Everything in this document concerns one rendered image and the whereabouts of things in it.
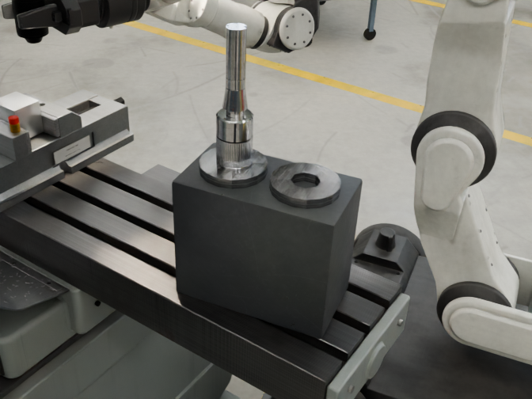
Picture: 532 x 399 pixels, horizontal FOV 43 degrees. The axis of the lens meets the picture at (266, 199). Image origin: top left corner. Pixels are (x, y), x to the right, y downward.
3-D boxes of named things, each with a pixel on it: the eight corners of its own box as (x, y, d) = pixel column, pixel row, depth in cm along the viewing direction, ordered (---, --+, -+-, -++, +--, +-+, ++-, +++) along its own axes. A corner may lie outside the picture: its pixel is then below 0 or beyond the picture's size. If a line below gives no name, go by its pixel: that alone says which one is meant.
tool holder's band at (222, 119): (254, 113, 88) (255, 106, 87) (252, 130, 84) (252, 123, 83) (218, 111, 88) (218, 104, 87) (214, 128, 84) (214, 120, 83)
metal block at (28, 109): (20, 122, 122) (16, 91, 119) (43, 131, 120) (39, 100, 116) (-3, 132, 119) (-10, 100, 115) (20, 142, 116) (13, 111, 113)
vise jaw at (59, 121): (36, 108, 128) (32, 89, 126) (82, 127, 123) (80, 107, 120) (9, 119, 124) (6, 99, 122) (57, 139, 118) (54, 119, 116)
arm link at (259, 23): (189, 25, 127) (269, 59, 138) (214, 34, 119) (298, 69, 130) (209, -30, 125) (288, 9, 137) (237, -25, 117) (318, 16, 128)
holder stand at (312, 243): (214, 246, 106) (213, 132, 95) (348, 286, 100) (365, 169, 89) (175, 292, 97) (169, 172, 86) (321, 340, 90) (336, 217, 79)
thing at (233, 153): (252, 153, 91) (254, 113, 88) (250, 172, 87) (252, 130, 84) (218, 152, 91) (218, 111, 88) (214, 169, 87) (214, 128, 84)
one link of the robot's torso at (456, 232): (524, 296, 144) (504, 83, 123) (514, 360, 129) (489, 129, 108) (450, 292, 151) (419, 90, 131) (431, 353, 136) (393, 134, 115)
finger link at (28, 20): (16, 10, 99) (55, 2, 103) (19, 32, 101) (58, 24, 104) (20, 13, 98) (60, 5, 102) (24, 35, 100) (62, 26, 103)
